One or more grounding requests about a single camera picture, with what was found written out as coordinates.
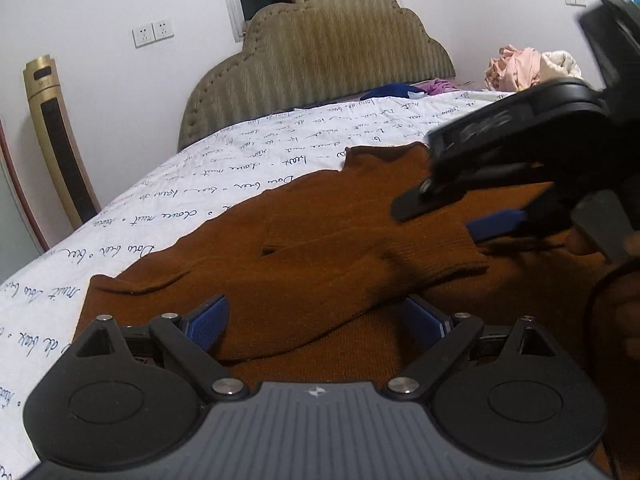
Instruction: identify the purple cloth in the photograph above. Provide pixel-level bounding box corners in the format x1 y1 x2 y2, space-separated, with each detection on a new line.
421 78 458 97

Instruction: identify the person's right hand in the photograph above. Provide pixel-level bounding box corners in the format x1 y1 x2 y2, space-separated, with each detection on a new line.
565 229 640 263

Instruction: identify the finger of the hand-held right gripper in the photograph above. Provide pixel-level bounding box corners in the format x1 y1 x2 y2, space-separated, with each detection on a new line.
391 162 538 222
467 184 576 251

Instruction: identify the blue cloth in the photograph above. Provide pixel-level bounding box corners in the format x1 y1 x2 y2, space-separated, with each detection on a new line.
360 83 426 102

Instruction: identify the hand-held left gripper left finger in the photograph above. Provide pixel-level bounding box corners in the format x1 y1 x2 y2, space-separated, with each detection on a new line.
75 295 250 404

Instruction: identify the brown knitted sweater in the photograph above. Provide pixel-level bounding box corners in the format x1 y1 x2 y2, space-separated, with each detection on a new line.
74 141 626 391

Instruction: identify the cream fleece cloth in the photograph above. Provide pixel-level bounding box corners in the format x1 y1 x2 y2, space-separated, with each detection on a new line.
539 50 584 82

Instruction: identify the olive padded headboard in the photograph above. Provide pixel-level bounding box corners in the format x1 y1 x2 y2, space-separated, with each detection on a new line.
177 0 457 153

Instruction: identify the gold tower fan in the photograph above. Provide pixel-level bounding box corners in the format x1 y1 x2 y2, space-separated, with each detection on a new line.
22 54 101 231

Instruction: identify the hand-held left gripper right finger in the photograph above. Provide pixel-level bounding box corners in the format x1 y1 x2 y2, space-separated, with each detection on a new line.
387 295 559 402

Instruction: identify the white script-printed bed sheet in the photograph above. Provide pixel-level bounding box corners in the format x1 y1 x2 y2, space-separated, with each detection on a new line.
0 87 521 480

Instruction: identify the pink clothes pile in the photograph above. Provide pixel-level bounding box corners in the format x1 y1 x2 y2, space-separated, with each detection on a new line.
483 45 543 93

